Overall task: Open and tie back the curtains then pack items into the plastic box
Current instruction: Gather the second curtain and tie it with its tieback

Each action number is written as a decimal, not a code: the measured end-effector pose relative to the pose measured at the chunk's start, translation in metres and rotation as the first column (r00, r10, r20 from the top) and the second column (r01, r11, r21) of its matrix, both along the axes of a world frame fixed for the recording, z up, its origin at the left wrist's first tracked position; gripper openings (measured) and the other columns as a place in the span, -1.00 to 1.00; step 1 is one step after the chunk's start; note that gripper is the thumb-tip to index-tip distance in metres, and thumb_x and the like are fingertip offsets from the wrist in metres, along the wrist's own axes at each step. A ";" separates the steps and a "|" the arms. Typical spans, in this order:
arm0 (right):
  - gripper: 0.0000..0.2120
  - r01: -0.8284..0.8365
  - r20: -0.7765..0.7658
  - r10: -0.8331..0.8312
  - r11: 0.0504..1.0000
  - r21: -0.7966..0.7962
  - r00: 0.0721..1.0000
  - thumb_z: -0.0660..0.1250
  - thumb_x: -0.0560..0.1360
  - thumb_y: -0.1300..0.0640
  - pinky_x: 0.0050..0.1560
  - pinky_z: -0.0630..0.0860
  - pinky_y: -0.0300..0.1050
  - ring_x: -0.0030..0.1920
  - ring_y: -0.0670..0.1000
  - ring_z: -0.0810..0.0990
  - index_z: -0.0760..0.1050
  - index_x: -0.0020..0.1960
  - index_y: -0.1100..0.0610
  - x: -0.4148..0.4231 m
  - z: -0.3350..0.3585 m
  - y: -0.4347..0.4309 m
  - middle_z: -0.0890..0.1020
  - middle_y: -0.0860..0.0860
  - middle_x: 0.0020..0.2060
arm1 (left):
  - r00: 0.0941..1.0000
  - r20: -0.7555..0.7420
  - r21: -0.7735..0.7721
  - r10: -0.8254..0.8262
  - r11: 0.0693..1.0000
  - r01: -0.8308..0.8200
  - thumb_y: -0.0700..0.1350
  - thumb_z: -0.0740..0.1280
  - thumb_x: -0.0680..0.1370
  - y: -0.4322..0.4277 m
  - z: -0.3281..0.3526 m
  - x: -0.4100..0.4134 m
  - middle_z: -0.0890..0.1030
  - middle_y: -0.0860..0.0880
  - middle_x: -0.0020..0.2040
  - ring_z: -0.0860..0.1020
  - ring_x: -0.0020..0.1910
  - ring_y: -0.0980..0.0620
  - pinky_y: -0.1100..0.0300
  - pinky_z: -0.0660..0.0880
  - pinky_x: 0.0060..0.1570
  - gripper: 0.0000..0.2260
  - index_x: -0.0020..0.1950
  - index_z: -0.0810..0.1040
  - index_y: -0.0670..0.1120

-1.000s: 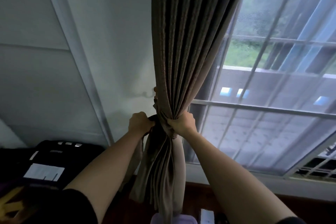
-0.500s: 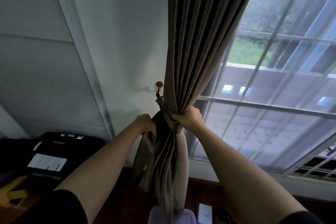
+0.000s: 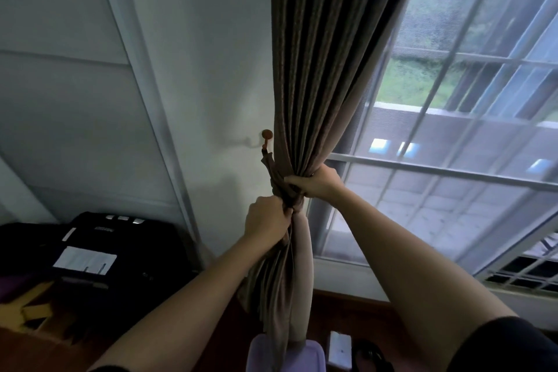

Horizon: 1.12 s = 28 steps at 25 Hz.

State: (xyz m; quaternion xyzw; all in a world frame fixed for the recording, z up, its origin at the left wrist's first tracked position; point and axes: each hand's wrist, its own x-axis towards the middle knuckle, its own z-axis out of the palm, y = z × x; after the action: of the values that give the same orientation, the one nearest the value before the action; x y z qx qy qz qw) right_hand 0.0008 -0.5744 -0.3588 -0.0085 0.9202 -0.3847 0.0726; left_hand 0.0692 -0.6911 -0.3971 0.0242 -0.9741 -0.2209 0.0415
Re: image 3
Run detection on person's left hand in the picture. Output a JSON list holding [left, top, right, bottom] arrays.
[[243, 196, 294, 251]]

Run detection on person's right hand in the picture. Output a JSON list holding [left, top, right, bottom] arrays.
[[284, 163, 348, 205]]

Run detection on brown curtain tieback strap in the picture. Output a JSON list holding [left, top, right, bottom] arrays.
[[260, 149, 306, 213]]

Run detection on purple plastic container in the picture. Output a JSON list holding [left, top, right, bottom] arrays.
[[246, 333, 327, 372]]

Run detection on small white box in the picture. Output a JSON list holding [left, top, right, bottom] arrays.
[[327, 331, 353, 371]]

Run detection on brown curtain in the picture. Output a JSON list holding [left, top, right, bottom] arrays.
[[237, 0, 430, 372]]

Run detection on black belt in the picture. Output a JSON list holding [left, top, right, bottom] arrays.
[[352, 339, 395, 372]]

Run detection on person's left forearm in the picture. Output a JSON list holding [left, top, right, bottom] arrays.
[[87, 232, 267, 372]]

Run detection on person's right forearm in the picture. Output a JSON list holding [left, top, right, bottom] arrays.
[[329, 186, 520, 372]]

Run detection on black printer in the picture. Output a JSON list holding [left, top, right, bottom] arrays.
[[0, 211, 197, 333]]

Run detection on green trees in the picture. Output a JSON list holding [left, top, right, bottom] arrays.
[[377, 0, 558, 120]]

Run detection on row of balcony slats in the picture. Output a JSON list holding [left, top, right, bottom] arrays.
[[444, 0, 558, 122]]

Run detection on brown paper bag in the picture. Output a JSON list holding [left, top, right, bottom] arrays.
[[0, 282, 55, 335]]

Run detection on black window frame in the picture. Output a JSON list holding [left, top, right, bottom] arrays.
[[307, 0, 558, 298]]

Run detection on white wall trim strip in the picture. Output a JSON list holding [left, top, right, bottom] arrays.
[[91, 0, 206, 257]]

